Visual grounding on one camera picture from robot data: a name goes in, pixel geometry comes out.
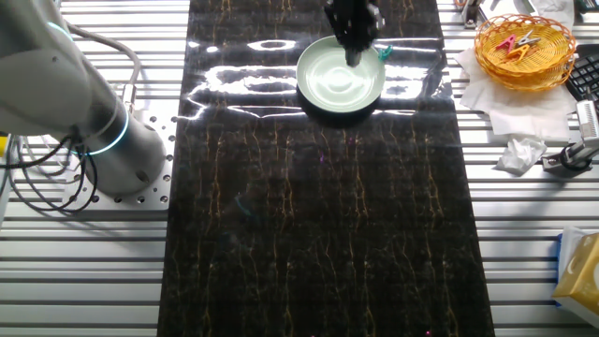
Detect thick grey base cable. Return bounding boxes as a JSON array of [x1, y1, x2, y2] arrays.
[[65, 22, 142, 113]]

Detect gold tissue box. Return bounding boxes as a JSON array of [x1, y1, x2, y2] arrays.
[[551, 232, 599, 305]]

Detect black marble pattern mat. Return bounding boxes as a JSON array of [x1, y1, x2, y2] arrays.
[[156, 0, 496, 337]]

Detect flat white paper napkin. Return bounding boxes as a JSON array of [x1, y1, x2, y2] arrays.
[[452, 46, 579, 141]]

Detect pale green round plate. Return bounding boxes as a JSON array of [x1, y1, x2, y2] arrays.
[[296, 36, 387, 114]]

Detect pink plastic clothespin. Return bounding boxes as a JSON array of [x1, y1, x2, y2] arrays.
[[494, 33, 518, 54]]

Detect grey plastic clothespin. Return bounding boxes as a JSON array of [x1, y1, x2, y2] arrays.
[[514, 29, 543, 48]]

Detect yellow wicker basket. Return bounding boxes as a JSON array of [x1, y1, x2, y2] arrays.
[[474, 13, 577, 92]]

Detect silver camera on mount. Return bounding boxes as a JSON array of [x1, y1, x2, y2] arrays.
[[541, 99, 599, 178]]

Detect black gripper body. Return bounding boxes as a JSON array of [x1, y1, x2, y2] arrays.
[[323, 0, 387, 53]]

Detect black keyboard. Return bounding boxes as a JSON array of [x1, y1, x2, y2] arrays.
[[564, 51, 599, 113]]

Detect crumpled white tissue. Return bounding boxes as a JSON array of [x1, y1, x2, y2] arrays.
[[495, 137, 548, 177]]

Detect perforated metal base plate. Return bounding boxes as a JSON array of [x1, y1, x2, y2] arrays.
[[63, 97, 175, 212]]

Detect grey metal bracket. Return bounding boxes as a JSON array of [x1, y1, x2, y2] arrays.
[[452, 0, 484, 30]]

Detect blue white tissue pack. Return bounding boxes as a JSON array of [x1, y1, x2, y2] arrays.
[[554, 226, 599, 315]]

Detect orange plastic clothespin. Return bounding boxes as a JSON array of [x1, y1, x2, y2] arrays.
[[504, 44, 532, 62]]

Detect black looped base cable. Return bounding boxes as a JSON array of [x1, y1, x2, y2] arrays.
[[0, 135, 99, 215]]

